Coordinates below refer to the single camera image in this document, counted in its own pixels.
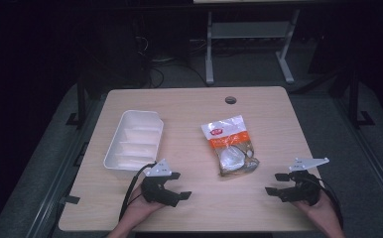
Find person's right hand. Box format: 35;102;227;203
293;189;338;226

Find grey metal floor rail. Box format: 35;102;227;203
331;95;383;216
25;95;106;238

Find black floor cables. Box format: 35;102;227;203
135;33;211;89

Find white plastic divided bin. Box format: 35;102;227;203
102;109;165;173

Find white metal frame table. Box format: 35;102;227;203
192;0;313;86

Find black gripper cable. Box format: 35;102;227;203
311;178;345;230
118;161;158;222

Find orange and clear snack bag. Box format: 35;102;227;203
200;114;261;179

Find black metal stand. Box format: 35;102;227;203
64;74;88;131
345;65;376;131

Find black table edge bracket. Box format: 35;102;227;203
59;194;81;205

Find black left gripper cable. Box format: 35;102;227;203
118;161;158;222

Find person's left hand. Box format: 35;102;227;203
121;179;165;229

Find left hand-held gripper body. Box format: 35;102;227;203
141;158;183;208

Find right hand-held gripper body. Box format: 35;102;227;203
278;157;330;207

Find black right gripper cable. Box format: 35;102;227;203
311;178;345;230

